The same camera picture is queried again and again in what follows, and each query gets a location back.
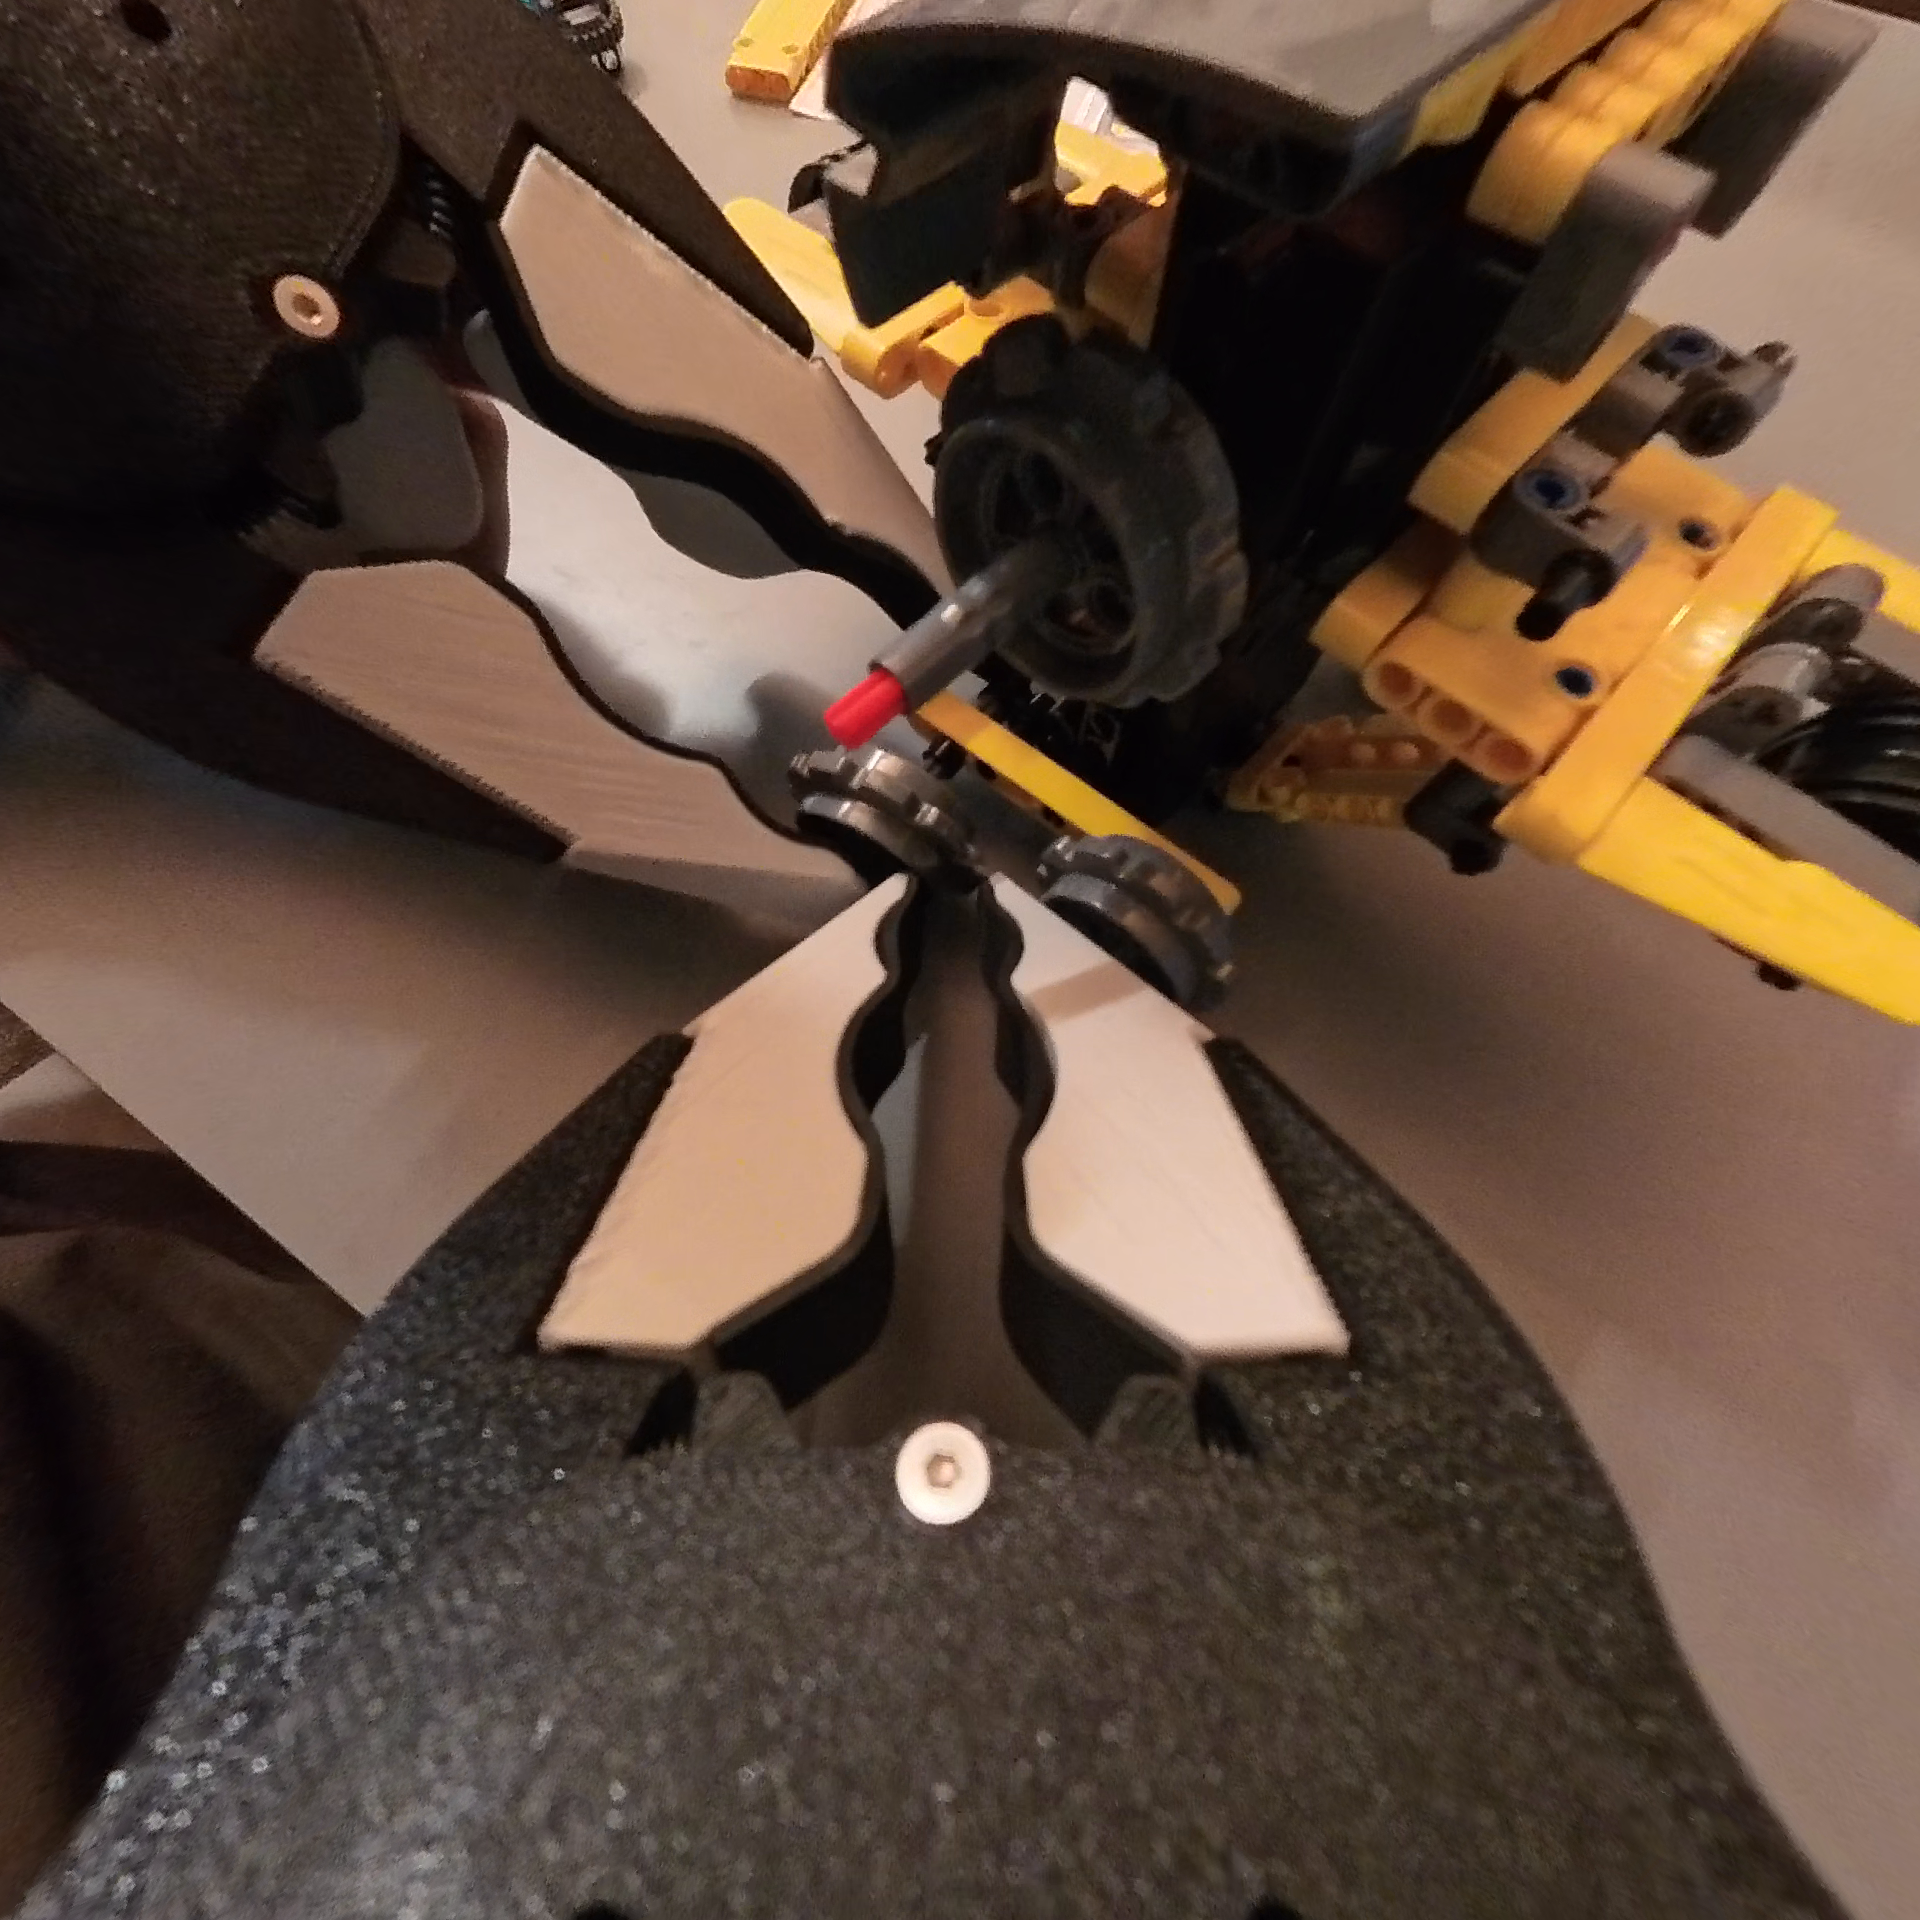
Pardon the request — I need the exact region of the yellow flat toy brick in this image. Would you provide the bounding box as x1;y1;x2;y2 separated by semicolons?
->
725;0;846;105

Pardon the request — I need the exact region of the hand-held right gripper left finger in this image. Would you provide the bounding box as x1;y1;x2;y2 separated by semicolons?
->
535;873;920;1419

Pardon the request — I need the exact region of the grey toy gear wheel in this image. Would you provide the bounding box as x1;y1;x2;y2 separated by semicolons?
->
1036;831;1239;1009
787;748;985;886

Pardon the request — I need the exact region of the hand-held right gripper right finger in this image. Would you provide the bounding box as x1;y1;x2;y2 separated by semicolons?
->
977;883;1352;1425

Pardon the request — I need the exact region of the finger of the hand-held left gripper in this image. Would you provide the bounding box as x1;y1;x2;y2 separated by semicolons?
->
252;561;873;905
481;145;961;617

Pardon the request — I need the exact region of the yellow toy brick vehicle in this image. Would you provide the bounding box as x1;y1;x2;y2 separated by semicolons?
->
725;0;1920;1028

